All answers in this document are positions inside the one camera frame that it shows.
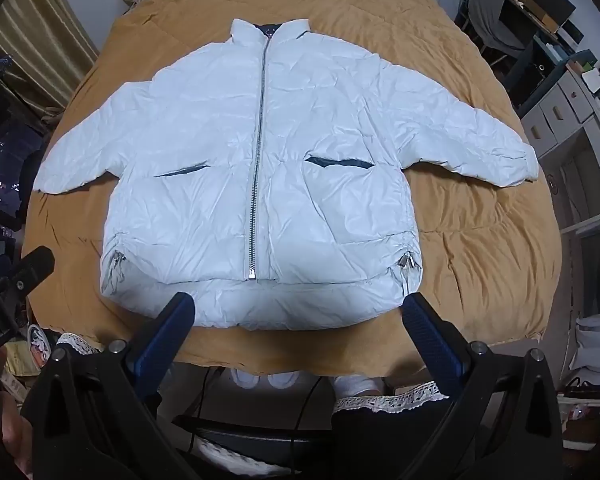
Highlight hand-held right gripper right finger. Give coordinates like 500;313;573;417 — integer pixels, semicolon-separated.
402;292;566;480

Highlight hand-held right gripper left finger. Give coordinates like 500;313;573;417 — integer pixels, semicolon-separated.
20;292;196;480

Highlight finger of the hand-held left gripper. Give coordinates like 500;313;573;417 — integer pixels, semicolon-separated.
0;247;56;301

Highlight white puffer jacket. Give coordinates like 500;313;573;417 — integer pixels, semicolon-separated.
34;18;539;332

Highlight white lace bed skirt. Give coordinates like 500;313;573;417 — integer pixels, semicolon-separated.
55;332;451;415

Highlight white shoe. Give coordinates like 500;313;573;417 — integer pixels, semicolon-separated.
266;371;301;392
227;367;263;391

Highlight dark glossy bag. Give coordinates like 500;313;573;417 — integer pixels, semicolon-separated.
0;120;43;211

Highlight tan bed blanket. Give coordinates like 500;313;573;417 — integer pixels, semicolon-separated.
22;0;563;376

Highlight white plastic bag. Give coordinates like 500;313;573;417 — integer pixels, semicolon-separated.
572;310;600;376

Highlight beige curtain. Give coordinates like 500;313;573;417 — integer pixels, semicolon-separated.
0;0;101;116

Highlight grey drawer cabinet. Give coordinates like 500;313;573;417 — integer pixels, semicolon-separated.
520;50;600;231

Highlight dark desk chair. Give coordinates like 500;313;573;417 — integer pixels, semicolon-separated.
455;0;541;68

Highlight black monitor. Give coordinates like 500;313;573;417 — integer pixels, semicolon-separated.
517;0;577;31

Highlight black cable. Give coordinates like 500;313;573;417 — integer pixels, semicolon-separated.
187;367;331;456

